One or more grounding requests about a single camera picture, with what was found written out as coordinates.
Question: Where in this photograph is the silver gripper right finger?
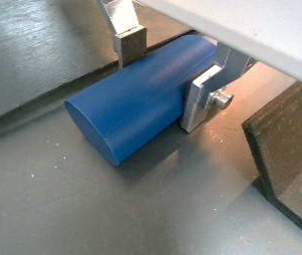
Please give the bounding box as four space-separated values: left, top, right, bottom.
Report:
181 42 257 132

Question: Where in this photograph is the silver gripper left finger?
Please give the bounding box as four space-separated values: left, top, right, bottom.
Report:
96 0 147 69

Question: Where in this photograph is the blue oval cylinder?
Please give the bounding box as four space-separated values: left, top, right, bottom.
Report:
66 35 215 165

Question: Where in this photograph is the black curved fixture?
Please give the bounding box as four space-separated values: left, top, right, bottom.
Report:
242 82 302 229

